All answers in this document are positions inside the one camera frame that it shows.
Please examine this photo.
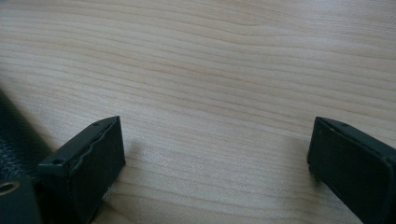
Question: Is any black textured leather item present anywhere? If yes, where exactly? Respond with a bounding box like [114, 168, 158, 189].
[0, 89, 53, 185]

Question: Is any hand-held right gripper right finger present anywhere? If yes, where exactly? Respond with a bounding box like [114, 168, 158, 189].
[306, 116, 396, 224]

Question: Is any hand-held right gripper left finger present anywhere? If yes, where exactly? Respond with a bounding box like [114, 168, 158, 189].
[36, 115, 127, 224]

